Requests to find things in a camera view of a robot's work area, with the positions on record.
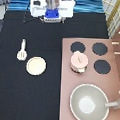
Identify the pink small pot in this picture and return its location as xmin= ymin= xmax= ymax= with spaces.
xmin=71 ymin=55 xmax=88 ymax=73

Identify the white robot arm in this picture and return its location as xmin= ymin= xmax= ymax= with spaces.
xmin=30 ymin=0 xmax=76 ymax=17

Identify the black burner back left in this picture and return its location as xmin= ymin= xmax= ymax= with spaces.
xmin=70 ymin=42 xmax=86 ymax=53

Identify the cream round plate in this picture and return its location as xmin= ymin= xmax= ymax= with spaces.
xmin=27 ymin=57 xmax=46 ymax=75

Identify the black burner back right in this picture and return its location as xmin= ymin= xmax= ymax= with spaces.
xmin=92 ymin=43 xmax=108 ymax=56

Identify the black burner front right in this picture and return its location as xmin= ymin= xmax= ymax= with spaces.
xmin=94 ymin=60 xmax=111 ymax=74

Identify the pink stove top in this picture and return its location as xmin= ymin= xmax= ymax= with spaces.
xmin=59 ymin=38 xmax=120 ymax=120

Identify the black burner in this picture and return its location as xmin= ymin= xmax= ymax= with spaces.
xmin=94 ymin=60 xmax=111 ymax=74
xmin=70 ymin=42 xmax=86 ymax=53
xmin=92 ymin=43 xmax=108 ymax=56

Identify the cream slotted spatula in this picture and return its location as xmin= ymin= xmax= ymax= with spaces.
xmin=17 ymin=39 xmax=27 ymax=60

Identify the pink pot lid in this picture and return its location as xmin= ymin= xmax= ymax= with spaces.
xmin=71 ymin=51 xmax=88 ymax=68

